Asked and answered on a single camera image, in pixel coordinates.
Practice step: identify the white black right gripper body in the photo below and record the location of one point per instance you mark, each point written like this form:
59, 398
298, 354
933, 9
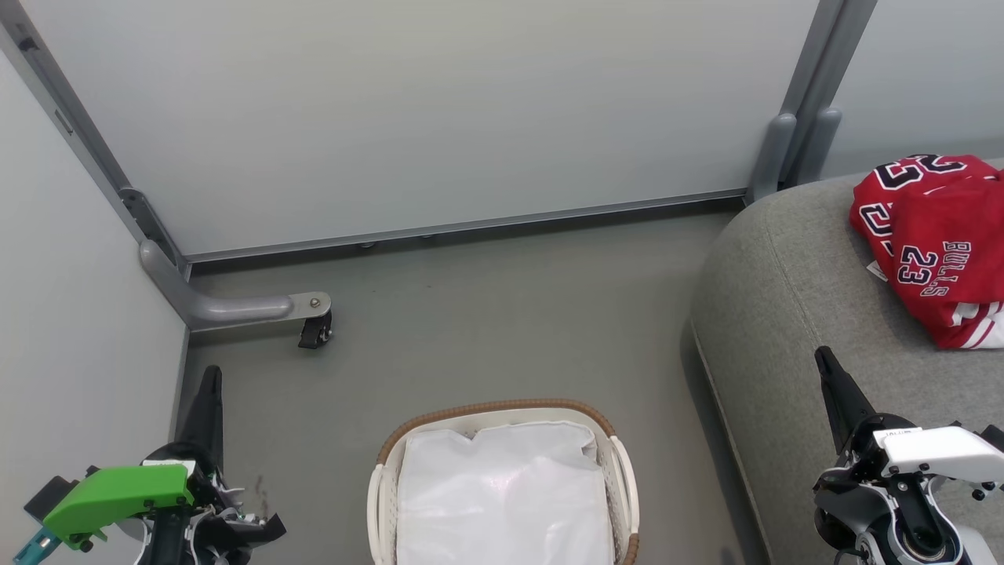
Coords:
941, 455

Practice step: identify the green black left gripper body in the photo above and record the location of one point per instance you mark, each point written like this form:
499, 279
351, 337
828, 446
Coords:
118, 494

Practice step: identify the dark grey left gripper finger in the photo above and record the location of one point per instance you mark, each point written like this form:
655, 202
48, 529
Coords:
205, 416

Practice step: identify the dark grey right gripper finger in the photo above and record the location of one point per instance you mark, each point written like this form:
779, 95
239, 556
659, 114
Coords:
843, 392

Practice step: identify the red basketball jersey white trim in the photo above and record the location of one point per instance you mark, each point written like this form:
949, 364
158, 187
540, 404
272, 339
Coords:
871, 212

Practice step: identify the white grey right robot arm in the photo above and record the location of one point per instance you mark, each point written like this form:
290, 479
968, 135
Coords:
918, 541

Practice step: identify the white laundry basket brown rim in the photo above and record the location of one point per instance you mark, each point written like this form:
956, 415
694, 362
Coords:
625, 482

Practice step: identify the white basket liner cloth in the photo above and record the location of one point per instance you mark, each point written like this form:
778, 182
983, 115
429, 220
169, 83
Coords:
502, 502

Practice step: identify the grey fabric sofa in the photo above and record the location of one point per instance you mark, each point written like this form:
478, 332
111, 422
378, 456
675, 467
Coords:
784, 314

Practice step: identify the grey partition foot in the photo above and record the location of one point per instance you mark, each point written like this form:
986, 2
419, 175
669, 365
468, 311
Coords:
227, 308

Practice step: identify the black caster wheel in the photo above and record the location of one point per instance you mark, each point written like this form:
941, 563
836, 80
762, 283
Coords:
315, 333

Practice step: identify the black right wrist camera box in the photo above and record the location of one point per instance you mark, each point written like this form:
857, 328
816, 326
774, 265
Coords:
994, 436

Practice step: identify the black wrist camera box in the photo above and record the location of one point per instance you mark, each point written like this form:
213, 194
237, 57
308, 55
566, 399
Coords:
51, 496
994, 436

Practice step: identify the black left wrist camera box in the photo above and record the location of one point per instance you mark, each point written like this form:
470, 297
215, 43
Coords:
51, 496

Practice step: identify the grey double partition post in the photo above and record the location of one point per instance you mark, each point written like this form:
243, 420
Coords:
808, 94

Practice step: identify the grey single partition post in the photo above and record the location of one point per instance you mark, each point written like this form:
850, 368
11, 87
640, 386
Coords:
78, 133

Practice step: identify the grey partition bottom rail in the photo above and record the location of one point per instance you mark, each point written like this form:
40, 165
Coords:
471, 226

